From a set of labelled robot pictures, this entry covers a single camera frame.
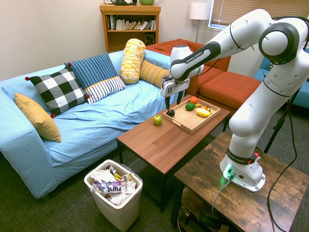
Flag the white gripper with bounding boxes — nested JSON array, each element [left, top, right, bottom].
[[161, 77, 190, 110]]

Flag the wooden serving tray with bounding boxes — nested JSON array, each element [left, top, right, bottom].
[[162, 98, 221, 134]]

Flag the spotted ripe banana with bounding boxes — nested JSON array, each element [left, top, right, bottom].
[[195, 103, 212, 113]]

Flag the yellow mango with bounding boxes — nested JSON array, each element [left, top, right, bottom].
[[196, 108, 211, 118]]

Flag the mustard striped pillow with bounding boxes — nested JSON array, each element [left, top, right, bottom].
[[139, 59, 171, 88]]

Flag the reddish wooden coffee table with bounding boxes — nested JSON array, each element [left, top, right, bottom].
[[116, 94, 231, 213]]

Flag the yellow patterned bolster pillow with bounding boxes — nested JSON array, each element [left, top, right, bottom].
[[119, 38, 146, 85]]

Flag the orange sectional sofa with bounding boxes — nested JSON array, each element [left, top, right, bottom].
[[145, 38, 262, 115]]

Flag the white navy striped pillow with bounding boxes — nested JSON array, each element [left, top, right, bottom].
[[84, 76, 126, 105]]

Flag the wooden bookshelf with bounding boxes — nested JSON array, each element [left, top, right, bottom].
[[99, 3, 162, 53]]

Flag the light blue sofa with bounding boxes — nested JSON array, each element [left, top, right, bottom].
[[0, 49, 187, 201]]

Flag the blue striped pillow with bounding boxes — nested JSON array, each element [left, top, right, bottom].
[[64, 52, 119, 90]]

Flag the row of books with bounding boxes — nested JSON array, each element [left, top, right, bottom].
[[106, 14, 157, 31]]

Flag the white shade floor lamp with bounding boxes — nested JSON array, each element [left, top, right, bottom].
[[189, 2, 212, 44]]

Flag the crumpled hint packaging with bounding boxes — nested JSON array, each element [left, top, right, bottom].
[[93, 180, 132, 197]]

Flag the black object on bookshelf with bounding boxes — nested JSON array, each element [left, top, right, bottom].
[[112, 0, 138, 6]]

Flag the window blinds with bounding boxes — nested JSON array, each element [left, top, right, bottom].
[[209, 0, 309, 31]]

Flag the black white checkered pillow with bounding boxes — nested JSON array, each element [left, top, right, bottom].
[[25, 62, 91, 119]]

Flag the black power adapter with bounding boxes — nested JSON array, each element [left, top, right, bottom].
[[196, 211, 229, 229]]

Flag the white trash bin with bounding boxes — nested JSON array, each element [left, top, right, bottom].
[[84, 159, 143, 232]]

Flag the rustic dark wood table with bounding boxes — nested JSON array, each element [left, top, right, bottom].
[[170, 131, 309, 232]]

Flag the blue armchair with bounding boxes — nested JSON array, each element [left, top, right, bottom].
[[253, 48, 309, 109]]

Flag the plain mustard pillow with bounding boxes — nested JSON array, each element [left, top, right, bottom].
[[14, 92, 62, 143]]

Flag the grey base cable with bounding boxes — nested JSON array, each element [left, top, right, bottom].
[[211, 178, 233, 215]]

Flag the black camera tripod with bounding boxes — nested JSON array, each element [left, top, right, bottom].
[[264, 87, 302, 154]]

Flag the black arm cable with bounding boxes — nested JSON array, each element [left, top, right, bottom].
[[229, 16, 309, 232]]

